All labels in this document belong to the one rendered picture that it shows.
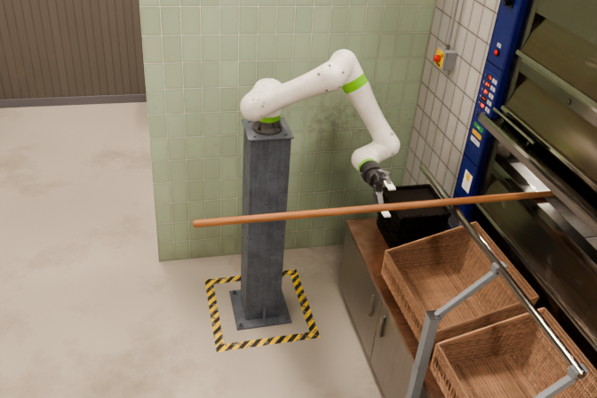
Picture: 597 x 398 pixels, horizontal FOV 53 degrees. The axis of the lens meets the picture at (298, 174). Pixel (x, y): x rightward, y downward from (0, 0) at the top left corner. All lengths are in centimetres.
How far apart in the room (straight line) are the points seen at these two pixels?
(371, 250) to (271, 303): 69
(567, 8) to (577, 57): 19
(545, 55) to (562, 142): 36
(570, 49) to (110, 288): 280
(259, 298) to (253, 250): 36
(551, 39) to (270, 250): 171
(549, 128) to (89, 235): 297
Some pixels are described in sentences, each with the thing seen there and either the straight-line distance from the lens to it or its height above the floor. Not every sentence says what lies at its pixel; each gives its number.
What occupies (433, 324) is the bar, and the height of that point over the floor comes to 92.
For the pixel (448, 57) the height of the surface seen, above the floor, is 149.
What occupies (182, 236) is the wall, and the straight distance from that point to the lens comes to 387.
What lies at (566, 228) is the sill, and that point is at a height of 118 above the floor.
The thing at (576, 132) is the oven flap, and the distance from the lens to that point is 253.
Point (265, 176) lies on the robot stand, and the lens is 295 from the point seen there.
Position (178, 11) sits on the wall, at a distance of 320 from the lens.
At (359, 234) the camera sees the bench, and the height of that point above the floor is 58.
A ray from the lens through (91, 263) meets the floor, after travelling 405.
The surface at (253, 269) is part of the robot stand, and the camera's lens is 330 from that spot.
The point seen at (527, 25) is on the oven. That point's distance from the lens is 278.
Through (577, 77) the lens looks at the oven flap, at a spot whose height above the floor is 176.
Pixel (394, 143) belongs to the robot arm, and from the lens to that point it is 273.
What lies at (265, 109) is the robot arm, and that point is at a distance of 264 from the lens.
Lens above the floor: 255
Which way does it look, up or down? 32 degrees down
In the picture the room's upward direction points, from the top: 4 degrees clockwise
